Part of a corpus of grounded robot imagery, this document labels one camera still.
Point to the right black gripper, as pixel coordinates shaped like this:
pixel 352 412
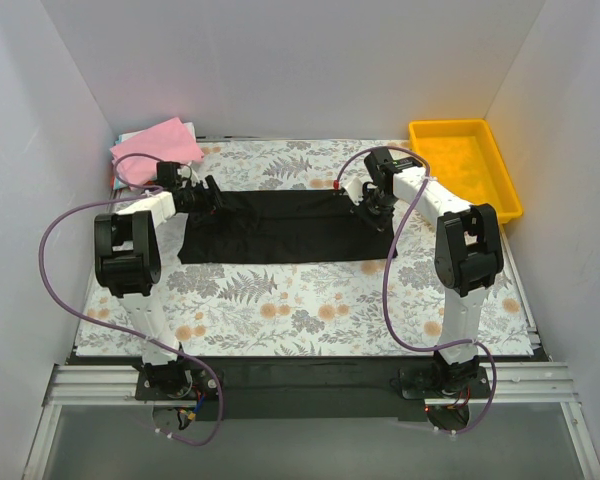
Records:
pixel 368 212

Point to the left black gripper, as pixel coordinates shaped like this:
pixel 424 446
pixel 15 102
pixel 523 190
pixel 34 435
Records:
pixel 211 193

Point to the black t-shirt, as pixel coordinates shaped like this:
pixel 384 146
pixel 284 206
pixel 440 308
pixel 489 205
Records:
pixel 282 227

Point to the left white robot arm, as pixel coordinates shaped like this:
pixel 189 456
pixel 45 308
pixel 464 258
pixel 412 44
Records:
pixel 127 258

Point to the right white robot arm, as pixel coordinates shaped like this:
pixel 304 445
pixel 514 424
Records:
pixel 468 251

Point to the pink folded t-shirt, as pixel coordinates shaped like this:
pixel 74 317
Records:
pixel 169 141

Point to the teal folded t-shirt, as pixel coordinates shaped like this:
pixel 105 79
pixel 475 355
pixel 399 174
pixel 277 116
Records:
pixel 116 184

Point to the yellow plastic tray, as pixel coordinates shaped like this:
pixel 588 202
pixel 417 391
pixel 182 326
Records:
pixel 465 158

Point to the floral patterned table mat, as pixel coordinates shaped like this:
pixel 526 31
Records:
pixel 368 308

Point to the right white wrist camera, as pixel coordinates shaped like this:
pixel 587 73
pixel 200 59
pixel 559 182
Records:
pixel 353 190

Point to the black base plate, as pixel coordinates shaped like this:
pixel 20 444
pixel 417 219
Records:
pixel 424 378

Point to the aluminium frame rail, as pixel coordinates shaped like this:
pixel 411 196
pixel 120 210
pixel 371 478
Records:
pixel 516 382

